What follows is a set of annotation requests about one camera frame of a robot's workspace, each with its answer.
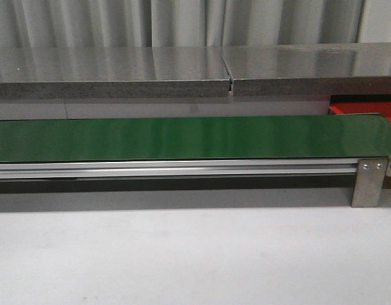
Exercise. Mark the right grey stone slab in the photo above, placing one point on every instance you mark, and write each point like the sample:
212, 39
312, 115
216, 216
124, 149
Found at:
309, 69

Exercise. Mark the grey stone slab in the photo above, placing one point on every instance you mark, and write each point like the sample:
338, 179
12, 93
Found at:
309, 69
117, 72

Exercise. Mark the green conveyor belt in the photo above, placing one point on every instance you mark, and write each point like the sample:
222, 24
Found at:
240, 137

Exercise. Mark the left grey stone slab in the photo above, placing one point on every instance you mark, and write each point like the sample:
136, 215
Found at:
117, 72

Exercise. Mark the red plastic tray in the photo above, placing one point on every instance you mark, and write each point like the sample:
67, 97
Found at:
383, 108

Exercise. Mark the grey pleated curtain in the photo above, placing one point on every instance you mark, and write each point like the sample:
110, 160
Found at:
177, 23

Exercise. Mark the aluminium conveyor side rail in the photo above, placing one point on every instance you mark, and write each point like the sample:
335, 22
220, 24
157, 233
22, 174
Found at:
186, 168

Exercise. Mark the steel conveyor support bracket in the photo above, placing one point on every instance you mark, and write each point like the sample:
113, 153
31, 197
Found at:
369, 181

